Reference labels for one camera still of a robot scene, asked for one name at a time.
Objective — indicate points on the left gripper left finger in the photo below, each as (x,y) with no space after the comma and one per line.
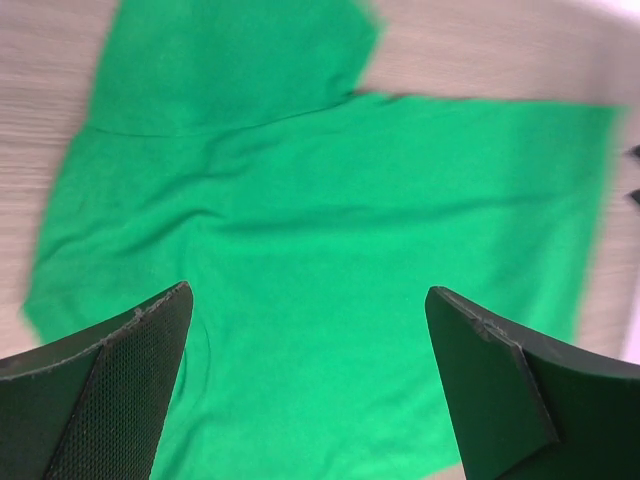
(93,405)

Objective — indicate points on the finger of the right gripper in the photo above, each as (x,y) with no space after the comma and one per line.
(634,197)
(634,152)

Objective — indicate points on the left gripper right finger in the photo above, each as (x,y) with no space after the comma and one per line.
(524,405)

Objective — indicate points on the green t shirt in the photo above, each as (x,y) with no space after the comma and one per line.
(226,144)

